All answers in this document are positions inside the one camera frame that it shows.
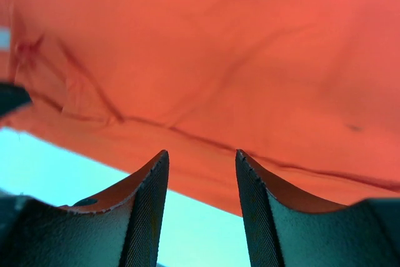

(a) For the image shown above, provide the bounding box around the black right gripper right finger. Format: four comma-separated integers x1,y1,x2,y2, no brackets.
236,150,399,266

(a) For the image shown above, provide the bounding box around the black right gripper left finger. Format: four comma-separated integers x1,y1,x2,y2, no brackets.
1,150,169,267

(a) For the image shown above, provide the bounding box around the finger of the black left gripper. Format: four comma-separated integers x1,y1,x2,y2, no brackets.
0,81,33,117

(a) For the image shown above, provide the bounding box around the orange t shirt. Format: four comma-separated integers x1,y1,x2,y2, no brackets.
1,0,399,214

